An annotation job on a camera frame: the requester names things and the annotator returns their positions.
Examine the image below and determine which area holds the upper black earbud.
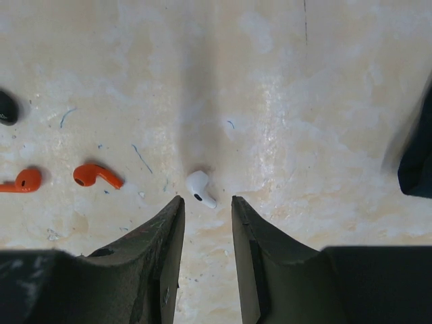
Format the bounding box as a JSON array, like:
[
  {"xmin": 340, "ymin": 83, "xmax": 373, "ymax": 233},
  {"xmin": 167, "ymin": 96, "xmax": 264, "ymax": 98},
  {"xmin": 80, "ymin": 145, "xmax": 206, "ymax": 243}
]
[{"xmin": 0, "ymin": 90, "xmax": 19, "ymax": 126}]

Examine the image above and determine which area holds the orange earbud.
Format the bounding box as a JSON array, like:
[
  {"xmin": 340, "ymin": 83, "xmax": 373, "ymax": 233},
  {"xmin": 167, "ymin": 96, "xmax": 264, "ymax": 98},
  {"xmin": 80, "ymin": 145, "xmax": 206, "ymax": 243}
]
[
  {"xmin": 73, "ymin": 163, "xmax": 124, "ymax": 190},
  {"xmin": 1, "ymin": 169, "xmax": 42, "ymax": 193}
]

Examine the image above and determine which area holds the dark navy crumpled cloth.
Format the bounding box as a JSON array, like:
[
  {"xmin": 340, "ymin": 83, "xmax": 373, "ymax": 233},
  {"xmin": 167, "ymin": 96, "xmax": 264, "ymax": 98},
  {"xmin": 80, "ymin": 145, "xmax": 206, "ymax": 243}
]
[{"xmin": 381, "ymin": 76, "xmax": 431, "ymax": 199}]

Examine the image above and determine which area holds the right orange earbud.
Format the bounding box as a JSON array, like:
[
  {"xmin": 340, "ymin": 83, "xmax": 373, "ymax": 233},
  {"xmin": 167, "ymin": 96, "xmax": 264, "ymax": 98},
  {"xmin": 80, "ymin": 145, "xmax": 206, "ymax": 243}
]
[{"xmin": 73, "ymin": 163, "xmax": 124, "ymax": 190}]

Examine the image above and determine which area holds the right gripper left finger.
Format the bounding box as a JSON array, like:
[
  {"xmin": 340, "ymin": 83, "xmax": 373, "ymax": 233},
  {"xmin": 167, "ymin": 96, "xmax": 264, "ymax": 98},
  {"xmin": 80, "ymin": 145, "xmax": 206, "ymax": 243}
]
[{"xmin": 1, "ymin": 196, "xmax": 185, "ymax": 323}]

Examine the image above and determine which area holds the white earbud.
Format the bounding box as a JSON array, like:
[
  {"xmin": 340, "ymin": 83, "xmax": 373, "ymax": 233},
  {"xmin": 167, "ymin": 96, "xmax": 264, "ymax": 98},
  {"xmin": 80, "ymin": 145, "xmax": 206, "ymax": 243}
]
[{"xmin": 186, "ymin": 170, "xmax": 217, "ymax": 209}]

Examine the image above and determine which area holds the left orange earbud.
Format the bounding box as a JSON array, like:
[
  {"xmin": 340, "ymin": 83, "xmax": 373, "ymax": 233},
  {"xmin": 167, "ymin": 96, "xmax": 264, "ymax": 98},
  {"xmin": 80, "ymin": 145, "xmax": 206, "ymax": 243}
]
[{"xmin": 1, "ymin": 169, "xmax": 42, "ymax": 193}]

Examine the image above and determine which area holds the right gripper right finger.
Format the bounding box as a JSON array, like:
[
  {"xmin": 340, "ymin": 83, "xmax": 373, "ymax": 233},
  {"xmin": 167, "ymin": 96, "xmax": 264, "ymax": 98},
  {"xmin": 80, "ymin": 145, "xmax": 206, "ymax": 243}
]
[{"xmin": 232, "ymin": 196, "xmax": 431, "ymax": 323}]

